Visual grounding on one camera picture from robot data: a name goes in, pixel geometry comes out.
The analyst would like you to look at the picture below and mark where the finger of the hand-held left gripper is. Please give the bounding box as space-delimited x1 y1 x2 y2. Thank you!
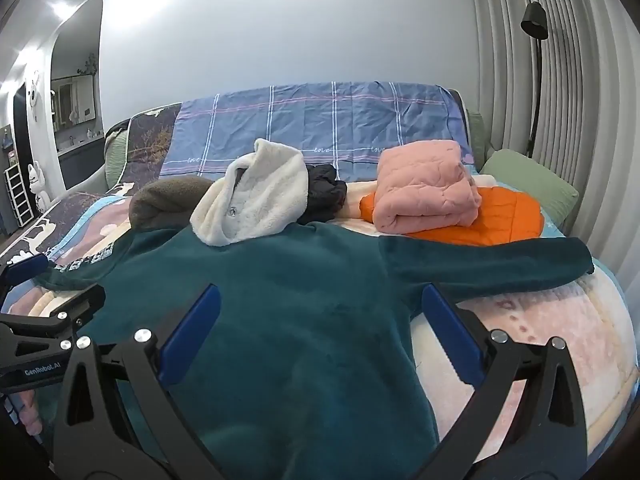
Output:
0 254 49 292
0 285 107 358

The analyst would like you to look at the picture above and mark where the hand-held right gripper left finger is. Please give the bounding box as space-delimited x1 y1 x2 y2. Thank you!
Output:
50 282 223 480

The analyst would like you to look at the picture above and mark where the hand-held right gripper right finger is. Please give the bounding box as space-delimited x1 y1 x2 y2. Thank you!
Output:
421 284 588 480

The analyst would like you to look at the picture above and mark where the teal fleece sweater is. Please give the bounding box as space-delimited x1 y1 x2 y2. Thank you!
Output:
37 220 596 480

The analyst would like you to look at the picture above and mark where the person's left hand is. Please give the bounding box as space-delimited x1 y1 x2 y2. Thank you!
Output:
19 391 47 437

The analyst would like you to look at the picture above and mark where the white ladder rack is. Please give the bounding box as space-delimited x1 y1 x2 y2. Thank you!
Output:
4 165 35 227

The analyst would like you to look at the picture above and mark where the pink printed blanket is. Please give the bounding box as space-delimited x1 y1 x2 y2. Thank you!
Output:
10 175 636 471

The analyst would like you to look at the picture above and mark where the white cat figurine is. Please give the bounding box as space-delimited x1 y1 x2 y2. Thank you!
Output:
27 160 49 212

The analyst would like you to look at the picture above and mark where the brown fleece garment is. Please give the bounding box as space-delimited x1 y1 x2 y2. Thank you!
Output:
128 176 216 233

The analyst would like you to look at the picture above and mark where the orange down jacket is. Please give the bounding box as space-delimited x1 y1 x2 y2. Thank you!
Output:
359 186 545 247

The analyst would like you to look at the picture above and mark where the pink quilted garment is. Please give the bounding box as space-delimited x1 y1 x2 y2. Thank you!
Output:
372 140 483 235

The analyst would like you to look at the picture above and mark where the white fleece jacket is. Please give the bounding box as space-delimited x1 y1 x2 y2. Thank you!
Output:
190 138 309 247

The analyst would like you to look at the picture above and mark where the arched doorway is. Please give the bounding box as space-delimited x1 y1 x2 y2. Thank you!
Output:
50 0 104 192

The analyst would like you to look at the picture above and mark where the green pillow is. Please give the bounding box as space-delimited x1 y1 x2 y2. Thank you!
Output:
480 149 580 233

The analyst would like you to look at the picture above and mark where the dark floral bed cover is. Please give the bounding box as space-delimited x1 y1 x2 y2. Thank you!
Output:
0 102 183 273

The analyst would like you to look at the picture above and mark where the black puffer jacket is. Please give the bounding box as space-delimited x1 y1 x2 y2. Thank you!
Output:
295 163 348 225

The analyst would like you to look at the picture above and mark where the blue plaid sheet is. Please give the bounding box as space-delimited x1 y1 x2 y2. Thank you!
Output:
159 81 473 183

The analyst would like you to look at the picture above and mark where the grey pleated curtain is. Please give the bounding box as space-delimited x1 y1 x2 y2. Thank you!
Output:
467 0 640 281

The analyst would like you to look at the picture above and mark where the black floor lamp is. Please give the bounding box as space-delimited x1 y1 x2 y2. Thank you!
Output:
520 1 549 158

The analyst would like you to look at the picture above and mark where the white wall figure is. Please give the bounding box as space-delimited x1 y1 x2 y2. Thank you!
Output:
26 71 42 122

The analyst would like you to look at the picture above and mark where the wall mirror cabinet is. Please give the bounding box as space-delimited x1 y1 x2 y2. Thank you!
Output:
52 74 97 130

